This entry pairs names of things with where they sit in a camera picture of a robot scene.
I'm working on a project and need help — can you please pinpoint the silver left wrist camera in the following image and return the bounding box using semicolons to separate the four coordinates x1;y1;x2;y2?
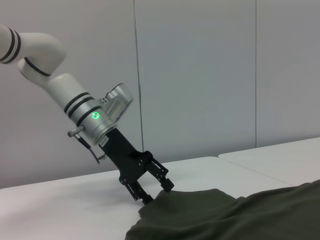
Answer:
99;82;135;125

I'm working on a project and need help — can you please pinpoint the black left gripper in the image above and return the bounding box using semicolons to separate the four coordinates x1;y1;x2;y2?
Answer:
98;127;175;206

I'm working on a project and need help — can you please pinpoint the thin dark left arm cable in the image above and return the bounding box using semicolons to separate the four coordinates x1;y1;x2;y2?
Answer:
76;134;109;165

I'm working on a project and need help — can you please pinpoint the dark green t-shirt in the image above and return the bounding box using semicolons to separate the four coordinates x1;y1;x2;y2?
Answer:
124;178;320;240

